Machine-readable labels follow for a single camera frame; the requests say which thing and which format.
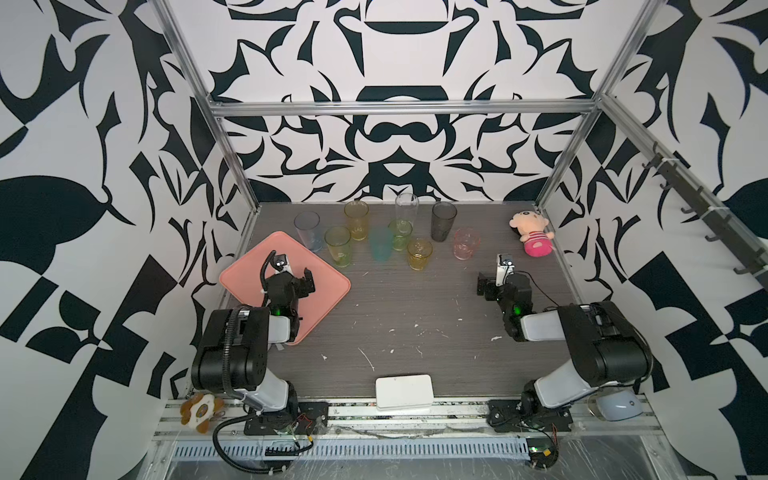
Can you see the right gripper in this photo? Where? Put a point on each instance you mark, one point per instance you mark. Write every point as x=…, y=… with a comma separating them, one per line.
x=492, y=287

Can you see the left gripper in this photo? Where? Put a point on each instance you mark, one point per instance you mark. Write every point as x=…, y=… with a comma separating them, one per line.
x=298, y=284

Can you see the pink tray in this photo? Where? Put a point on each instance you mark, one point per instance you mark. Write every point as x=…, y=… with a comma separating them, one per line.
x=242, y=280

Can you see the blue-purple glass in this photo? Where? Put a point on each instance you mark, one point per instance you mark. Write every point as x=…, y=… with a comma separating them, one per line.
x=308, y=227

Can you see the yellow-green glass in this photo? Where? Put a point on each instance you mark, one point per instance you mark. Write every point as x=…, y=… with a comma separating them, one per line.
x=338, y=240

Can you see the pink glass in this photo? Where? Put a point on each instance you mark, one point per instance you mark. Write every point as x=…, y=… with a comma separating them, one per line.
x=465, y=243

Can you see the amber tall glass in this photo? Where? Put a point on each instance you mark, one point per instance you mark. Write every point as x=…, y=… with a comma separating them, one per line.
x=356, y=213

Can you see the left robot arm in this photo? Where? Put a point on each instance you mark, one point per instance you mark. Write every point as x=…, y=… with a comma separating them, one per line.
x=232, y=358

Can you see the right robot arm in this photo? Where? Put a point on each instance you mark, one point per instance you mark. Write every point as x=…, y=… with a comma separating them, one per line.
x=605, y=349

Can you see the pink plush doll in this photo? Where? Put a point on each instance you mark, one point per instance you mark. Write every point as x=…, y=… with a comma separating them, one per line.
x=531, y=227

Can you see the yellow short glass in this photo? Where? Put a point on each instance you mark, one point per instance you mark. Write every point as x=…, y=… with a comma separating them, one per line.
x=419, y=251

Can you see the dark grey glass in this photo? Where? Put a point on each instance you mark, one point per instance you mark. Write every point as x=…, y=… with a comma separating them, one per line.
x=443, y=215

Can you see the teal glass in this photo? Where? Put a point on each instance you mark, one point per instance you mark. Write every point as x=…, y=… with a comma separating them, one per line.
x=380, y=241

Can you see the green small glass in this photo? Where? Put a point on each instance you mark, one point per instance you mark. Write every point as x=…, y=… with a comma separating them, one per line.
x=401, y=230

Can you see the clear tall glass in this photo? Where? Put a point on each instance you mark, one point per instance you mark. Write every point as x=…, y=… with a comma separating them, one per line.
x=406, y=207

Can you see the grey white dish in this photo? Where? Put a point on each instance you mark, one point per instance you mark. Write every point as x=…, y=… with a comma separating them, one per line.
x=616, y=406

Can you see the brown white plush toy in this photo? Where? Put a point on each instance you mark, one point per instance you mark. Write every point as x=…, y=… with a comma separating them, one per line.
x=198, y=412

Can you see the white box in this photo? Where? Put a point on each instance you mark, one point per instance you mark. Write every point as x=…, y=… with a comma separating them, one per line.
x=404, y=392

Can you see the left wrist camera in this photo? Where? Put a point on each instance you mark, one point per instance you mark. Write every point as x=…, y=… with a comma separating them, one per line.
x=279, y=263

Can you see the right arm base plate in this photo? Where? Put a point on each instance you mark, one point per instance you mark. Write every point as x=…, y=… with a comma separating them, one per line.
x=514, y=415

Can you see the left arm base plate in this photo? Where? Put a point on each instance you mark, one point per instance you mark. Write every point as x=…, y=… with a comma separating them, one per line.
x=302, y=418

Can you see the white cable duct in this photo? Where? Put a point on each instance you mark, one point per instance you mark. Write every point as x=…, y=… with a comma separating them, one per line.
x=339, y=449

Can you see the wall hook rail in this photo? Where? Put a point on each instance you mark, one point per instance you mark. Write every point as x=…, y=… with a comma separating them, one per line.
x=701, y=204

